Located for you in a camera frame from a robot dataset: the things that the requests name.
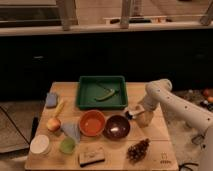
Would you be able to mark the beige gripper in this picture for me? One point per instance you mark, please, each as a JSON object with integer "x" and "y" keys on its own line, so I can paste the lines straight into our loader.
{"x": 144, "y": 118}

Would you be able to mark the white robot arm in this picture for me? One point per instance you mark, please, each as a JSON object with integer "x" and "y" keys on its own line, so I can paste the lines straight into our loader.
{"x": 159, "y": 92}

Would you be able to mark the green plastic cup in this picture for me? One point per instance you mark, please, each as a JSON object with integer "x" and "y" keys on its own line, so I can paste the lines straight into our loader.
{"x": 67, "y": 145}

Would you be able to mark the dark brown bowl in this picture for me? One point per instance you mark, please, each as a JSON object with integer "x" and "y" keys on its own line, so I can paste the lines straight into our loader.
{"x": 117, "y": 127}

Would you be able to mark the brown pine cone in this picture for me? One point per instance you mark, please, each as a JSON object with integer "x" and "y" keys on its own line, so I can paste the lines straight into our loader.
{"x": 138, "y": 151}

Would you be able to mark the green pea pod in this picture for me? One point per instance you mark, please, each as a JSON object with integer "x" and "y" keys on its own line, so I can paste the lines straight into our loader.
{"x": 105, "y": 97}

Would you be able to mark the orange plastic bowl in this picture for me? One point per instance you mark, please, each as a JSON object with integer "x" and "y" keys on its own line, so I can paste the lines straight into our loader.
{"x": 92, "y": 123}

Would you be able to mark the green plastic tray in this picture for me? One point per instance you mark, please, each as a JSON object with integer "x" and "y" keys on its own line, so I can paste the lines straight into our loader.
{"x": 90, "y": 87}

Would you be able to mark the rectangular brown sponge block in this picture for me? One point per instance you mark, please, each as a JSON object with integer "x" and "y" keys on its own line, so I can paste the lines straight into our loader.
{"x": 91, "y": 156}

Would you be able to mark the light blue cloth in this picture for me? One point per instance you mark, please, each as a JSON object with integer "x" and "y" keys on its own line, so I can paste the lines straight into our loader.
{"x": 71, "y": 130}

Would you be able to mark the yellow red apple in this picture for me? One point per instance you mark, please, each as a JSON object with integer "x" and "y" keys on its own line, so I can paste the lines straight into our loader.
{"x": 53, "y": 124}

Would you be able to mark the blue sponge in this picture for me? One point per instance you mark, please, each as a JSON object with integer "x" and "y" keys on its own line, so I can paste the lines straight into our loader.
{"x": 51, "y": 100}

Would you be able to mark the white round lid container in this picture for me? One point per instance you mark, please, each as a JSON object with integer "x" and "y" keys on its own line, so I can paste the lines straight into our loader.
{"x": 40, "y": 145}

